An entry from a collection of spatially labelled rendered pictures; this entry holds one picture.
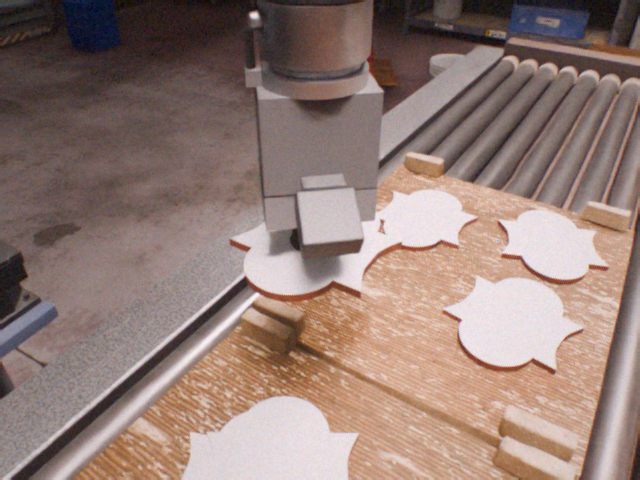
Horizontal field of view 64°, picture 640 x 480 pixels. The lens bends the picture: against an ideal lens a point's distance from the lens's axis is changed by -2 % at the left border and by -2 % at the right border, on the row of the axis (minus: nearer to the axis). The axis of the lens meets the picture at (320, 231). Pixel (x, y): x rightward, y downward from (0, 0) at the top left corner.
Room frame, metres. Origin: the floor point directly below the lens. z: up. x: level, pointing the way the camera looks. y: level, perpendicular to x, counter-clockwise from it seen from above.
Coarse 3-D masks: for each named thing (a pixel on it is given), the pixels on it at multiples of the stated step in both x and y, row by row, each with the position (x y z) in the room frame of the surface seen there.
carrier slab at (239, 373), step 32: (224, 352) 0.36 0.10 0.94; (256, 352) 0.36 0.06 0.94; (192, 384) 0.32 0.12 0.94; (224, 384) 0.32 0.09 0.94; (256, 384) 0.32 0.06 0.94; (288, 384) 0.32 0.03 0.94; (320, 384) 0.32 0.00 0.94; (352, 384) 0.32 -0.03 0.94; (160, 416) 0.28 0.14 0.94; (192, 416) 0.28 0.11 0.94; (224, 416) 0.28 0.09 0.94; (352, 416) 0.28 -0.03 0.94; (384, 416) 0.28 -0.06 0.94; (416, 416) 0.28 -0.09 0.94; (128, 448) 0.25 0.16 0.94; (160, 448) 0.25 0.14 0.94; (384, 448) 0.25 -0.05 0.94; (416, 448) 0.25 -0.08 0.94; (448, 448) 0.25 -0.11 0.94; (480, 448) 0.25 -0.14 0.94
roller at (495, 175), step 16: (560, 80) 1.20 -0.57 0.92; (576, 80) 1.25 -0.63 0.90; (544, 96) 1.10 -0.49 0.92; (560, 96) 1.12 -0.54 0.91; (544, 112) 1.02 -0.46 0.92; (528, 128) 0.93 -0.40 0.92; (512, 144) 0.86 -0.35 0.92; (528, 144) 0.89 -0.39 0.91; (496, 160) 0.80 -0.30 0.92; (512, 160) 0.81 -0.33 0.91; (480, 176) 0.75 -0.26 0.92; (496, 176) 0.74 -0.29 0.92
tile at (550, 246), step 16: (512, 224) 0.57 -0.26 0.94; (528, 224) 0.57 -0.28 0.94; (544, 224) 0.57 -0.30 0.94; (560, 224) 0.57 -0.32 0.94; (512, 240) 0.53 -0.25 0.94; (528, 240) 0.53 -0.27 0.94; (544, 240) 0.53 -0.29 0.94; (560, 240) 0.53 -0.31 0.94; (576, 240) 0.53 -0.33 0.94; (592, 240) 0.53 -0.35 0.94; (512, 256) 0.51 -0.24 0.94; (528, 256) 0.50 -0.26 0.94; (544, 256) 0.50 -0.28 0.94; (560, 256) 0.50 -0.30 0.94; (576, 256) 0.50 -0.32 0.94; (592, 256) 0.50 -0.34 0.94; (544, 272) 0.47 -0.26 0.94; (560, 272) 0.47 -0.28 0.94; (576, 272) 0.47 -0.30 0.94
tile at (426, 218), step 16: (416, 192) 0.65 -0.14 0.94; (432, 192) 0.65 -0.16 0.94; (400, 208) 0.61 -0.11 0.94; (416, 208) 0.61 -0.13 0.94; (432, 208) 0.61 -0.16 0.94; (448, 208) 0.61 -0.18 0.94; (384, 224) 0.57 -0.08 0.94; (400, 224) 0.57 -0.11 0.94; (416, 224) 0.57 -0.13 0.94; (432, 224) 0.57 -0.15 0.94; (448, 224) 0.57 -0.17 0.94; (464, 224) 0.57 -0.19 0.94; (416, 240) 0.53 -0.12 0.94; (432, 240) 0.53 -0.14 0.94; (448, 240) 0.53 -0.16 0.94
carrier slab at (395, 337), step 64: (384, 192) 0.66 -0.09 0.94; (448, 192) 0.66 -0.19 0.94; (384, 256) 0.51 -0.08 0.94; (448, 256) 0.51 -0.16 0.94; (320, 320) 0.40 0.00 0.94; (384, 320) 0.40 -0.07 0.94; (448, 320) 0.40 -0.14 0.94; (576, 320) 0.40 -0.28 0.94; (384, 384) 0.32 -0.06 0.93; (448, 384) 0.32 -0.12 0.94; (512, 384) 0.32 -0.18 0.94; (576, 384) 0.31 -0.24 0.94; (576, 448) 0.25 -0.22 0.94
